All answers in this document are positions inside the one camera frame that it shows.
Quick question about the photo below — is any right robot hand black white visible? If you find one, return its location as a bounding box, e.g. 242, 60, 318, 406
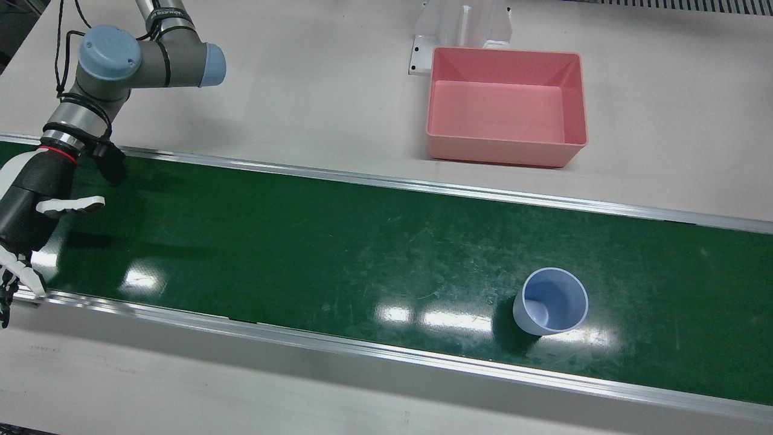
0, 147, 106, 330

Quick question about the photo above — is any light blue plastic cup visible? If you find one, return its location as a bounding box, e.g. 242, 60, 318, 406
513, 267, 589, 337

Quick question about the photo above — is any pink plastic box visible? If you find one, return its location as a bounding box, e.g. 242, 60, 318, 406
426, 47, 588, 169

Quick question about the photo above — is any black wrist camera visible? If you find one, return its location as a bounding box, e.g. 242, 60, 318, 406
91, 139, 128, 185

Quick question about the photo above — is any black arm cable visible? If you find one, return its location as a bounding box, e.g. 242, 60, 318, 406
53, 0, 92, 98

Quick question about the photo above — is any green conveyor belt aluminium frame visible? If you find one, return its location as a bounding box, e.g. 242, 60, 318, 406
0, 134, 773, 421

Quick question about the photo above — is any white metal mounting bracket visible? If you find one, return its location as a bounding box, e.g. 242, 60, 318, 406
409, 0, 513, 76

